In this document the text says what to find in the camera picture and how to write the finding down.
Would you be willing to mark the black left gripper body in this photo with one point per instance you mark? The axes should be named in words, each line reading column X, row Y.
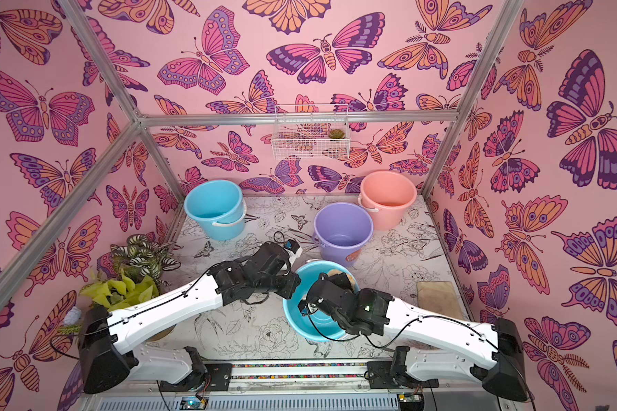
column 284, row 286

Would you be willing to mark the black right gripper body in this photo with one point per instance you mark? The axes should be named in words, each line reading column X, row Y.
column 318, row 294

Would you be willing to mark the light blue bucket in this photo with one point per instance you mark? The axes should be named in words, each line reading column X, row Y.
column 218, row 207
column 317, row 326

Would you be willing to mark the purple plastic bucket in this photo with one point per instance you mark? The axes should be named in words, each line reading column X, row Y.
column 341, row 231

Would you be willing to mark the yellow cleaning cloth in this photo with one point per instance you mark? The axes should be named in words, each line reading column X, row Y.
column 335, row 272

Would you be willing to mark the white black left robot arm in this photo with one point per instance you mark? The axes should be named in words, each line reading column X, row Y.
column 112, row 346

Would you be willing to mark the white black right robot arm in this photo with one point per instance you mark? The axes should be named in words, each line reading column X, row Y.
column 491, row 354

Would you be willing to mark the pink plastic bucket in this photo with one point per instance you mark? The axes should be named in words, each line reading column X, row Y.
column 386, row 196

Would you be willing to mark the potted green leafy plant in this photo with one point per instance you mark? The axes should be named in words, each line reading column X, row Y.
column 129, row 274

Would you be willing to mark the small green succulent plant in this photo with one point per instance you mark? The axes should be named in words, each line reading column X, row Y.
column 336, row 134

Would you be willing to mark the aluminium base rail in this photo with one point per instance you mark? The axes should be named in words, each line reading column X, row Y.
column 303, row 385

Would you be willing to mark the white wire wall basket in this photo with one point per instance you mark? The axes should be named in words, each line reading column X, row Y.
column 301, row 130

